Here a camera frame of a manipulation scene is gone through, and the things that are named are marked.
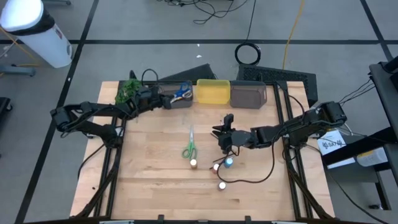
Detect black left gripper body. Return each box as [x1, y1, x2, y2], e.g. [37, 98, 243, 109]
[134, 86, 164, 112]

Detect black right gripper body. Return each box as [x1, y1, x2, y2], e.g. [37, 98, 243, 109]
[217, 129, 254, 154]

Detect blue-handled scissors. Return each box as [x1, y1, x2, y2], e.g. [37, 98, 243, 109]
[169, 82, 193, 105]

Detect green-handled scissors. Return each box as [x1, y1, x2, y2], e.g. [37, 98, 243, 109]
[181, 124, 198, 161]

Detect grey plastic bin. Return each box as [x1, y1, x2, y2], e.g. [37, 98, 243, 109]
[159, 82, 194, 110]

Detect green potted plant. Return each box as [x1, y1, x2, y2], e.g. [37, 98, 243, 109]
[114, 78, 142, 105]

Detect yellow plastic bin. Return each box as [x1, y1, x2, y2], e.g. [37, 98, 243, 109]
[196, 78, 231, 105]

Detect brown-grey plastic bin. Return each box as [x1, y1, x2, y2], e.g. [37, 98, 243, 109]
[229, 80, 268, 110]

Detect black mesh computer case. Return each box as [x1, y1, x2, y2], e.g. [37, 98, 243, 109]
[236, 63, 318, 108]

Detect white labelled box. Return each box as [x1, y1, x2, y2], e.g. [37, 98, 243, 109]
[317, 129, 348, 156]

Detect white trash can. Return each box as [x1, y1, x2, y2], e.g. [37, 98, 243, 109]
[0, 0, 73, 69]

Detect black side desk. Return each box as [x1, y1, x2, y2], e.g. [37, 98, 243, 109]
[368, 55, 398, 150]

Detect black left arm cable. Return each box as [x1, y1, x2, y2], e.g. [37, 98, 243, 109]
[141, 68, 160, 91]

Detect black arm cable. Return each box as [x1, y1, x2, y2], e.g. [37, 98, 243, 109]
[141, 68, 160, 91]
[217, 136, 277, 185]

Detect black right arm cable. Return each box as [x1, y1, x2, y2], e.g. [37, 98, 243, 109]
[217, 136, 277, 185]

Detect black hanging coiled cable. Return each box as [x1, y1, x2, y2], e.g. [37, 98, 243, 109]
[234, 0, 262, 66]

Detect black floor cable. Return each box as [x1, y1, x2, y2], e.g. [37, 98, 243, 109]
[157, 0, 249, 26]

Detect yellow hanging cable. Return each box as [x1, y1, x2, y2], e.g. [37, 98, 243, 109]
[282, 0, 304, 70]

